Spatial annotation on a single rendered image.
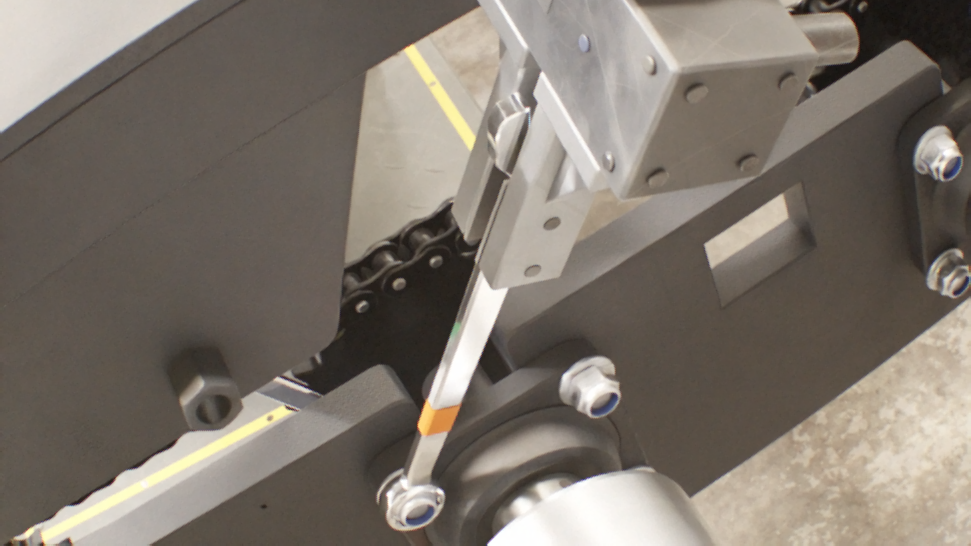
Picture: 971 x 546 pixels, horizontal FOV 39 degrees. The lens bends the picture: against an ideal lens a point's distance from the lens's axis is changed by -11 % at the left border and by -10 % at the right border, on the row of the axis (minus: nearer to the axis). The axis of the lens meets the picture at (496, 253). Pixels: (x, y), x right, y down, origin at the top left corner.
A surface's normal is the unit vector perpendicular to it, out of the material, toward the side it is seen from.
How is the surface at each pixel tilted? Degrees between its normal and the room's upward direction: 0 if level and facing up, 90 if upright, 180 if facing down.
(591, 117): 63
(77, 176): 90
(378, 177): 0
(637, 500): 36
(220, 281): 90
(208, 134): 90
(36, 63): 0
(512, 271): 103
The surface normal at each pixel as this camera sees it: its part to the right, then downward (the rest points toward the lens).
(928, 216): 0.44, 0.58
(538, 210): 0.39, 0.76
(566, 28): -0.89, 0.18
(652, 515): 0.27, -0.81
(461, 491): -0.67, -0.11
